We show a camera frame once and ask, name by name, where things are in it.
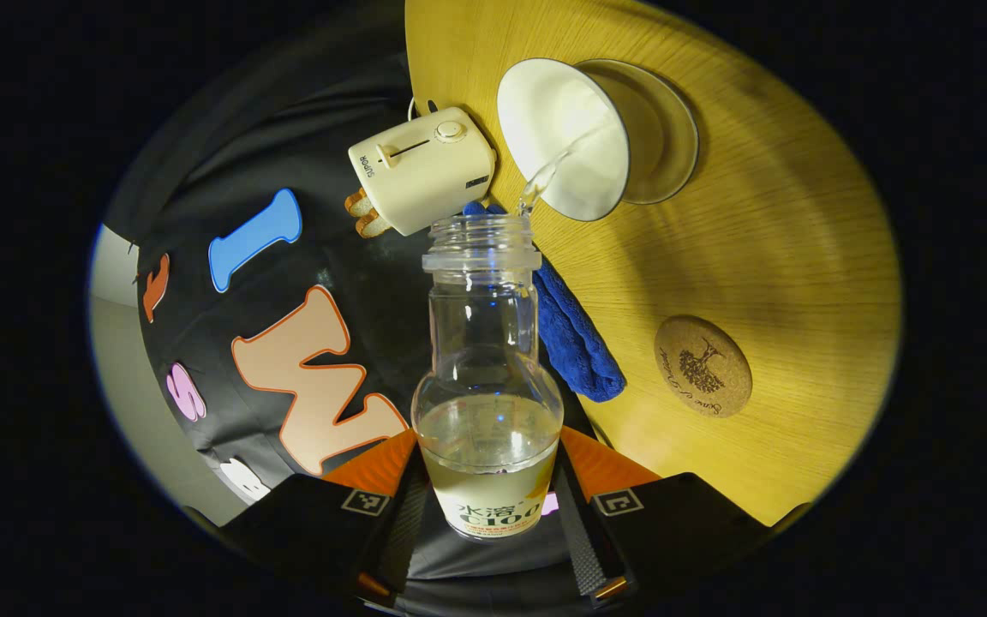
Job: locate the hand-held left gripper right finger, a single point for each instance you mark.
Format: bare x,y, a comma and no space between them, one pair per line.
575,531

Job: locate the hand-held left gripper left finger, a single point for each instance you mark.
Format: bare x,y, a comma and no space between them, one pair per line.
403,531

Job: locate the clear glass water bottle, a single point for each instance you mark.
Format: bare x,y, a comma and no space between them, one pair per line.
485,377

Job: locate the round cork coaster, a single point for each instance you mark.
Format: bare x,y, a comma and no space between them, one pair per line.
703,367

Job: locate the cream ceramic teacup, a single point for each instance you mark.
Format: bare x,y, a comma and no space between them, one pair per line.
553,111

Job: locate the blue towel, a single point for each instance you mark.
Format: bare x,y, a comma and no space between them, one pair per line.
579,343

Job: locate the black backdrop cloth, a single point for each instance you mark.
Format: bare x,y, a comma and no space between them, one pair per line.
373,283

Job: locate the toast slice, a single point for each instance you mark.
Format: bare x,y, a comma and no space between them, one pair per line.
359,202
372,225

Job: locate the cream toaster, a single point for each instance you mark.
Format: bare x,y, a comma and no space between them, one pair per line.
425,171

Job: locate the cream ceramic saucer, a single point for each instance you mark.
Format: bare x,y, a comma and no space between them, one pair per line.
665,128

